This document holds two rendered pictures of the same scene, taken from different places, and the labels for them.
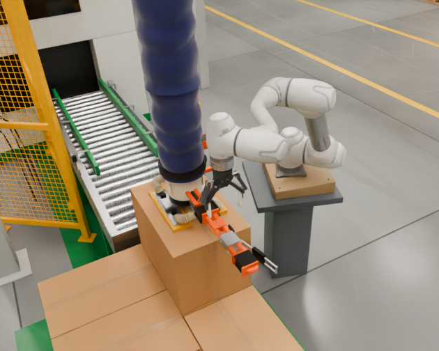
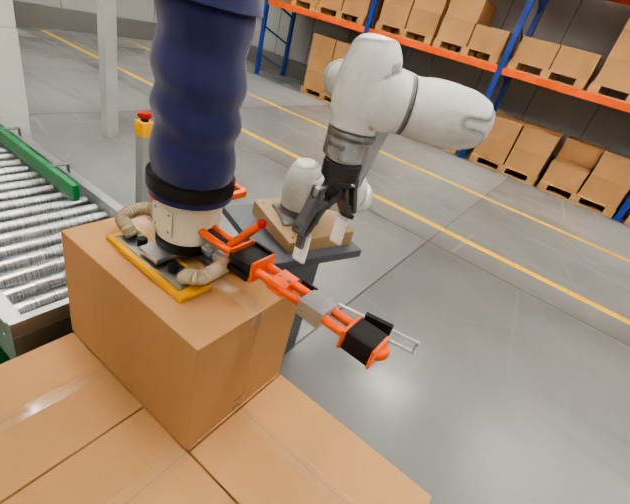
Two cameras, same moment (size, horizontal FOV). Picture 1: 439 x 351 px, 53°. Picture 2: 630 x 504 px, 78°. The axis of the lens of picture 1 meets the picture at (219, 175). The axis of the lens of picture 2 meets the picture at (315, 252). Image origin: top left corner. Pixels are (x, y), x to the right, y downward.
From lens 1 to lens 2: 1.11 m
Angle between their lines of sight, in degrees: 30
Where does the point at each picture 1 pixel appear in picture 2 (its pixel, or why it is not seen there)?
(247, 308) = (286, 412)
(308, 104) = not seen: hidden behind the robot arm
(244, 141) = (435, 93)
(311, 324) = not seen: hidden behind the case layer
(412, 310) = (407, 372)
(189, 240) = (215, 315)
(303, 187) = (321, 237)
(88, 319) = not seen: outside the picture
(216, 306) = (239, 419)
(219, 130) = (389, 63)
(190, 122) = (238, 87)
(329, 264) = (314, 334)
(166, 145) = (183, 130)
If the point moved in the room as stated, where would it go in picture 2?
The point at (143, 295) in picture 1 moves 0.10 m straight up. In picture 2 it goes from (99, 428) to (98, 405)
